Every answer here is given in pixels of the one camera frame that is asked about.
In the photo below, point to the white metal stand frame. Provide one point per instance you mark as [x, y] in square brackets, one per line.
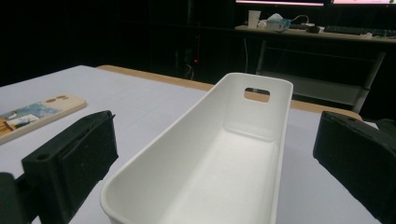
[327, 87]

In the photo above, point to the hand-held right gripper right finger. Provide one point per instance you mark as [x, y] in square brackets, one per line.
[358, 155]

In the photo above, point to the white table sheet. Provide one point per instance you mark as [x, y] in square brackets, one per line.
[124, 102]

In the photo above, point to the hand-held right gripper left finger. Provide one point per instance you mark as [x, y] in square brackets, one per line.
[77, 155]

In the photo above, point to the orange and white packet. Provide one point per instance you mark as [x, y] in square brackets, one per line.
[37, 116]

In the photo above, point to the small black desk object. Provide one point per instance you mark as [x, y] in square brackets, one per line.
[313, 29]

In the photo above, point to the white plastic bin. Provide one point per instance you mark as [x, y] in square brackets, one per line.
[218, 174]

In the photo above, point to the white paper cup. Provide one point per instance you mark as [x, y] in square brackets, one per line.
[254, 18]

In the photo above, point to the tissue pack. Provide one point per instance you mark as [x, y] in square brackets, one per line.
[277, 24]

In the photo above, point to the black keyboard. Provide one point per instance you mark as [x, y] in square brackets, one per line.
[355, 30]

